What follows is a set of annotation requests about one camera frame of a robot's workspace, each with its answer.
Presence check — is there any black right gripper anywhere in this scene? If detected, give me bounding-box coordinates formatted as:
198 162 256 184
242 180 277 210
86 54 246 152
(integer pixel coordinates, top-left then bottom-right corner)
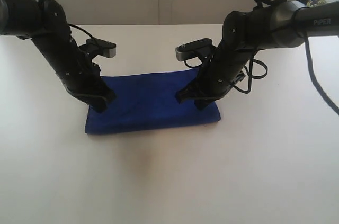
175 46 252 110

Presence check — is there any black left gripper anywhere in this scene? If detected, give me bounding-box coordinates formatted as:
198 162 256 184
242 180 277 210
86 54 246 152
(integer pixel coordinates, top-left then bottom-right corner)
56 41 116 113

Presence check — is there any blue towel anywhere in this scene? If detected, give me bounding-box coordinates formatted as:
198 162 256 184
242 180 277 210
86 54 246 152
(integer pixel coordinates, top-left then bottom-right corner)
84 69 221 135

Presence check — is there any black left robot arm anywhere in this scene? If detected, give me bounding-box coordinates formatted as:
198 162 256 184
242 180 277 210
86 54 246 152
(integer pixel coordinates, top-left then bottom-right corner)
1 0 117 113

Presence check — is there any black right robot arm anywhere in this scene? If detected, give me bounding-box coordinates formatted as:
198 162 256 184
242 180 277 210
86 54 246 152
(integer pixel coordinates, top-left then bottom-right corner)
175 1 338 110

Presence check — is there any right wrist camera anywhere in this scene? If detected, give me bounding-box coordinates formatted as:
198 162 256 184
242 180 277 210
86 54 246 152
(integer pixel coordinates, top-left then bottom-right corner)
175 38 213 61

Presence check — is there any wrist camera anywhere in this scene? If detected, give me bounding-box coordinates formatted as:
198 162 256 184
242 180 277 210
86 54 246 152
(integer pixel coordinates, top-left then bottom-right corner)
175 38 213 61
79 38 117 60

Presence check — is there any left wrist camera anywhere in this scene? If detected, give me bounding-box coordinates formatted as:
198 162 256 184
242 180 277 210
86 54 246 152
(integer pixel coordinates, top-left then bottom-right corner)
79 38 117 60

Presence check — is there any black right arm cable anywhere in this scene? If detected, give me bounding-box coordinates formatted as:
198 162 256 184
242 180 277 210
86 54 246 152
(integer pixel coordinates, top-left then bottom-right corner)
182 0 339 116

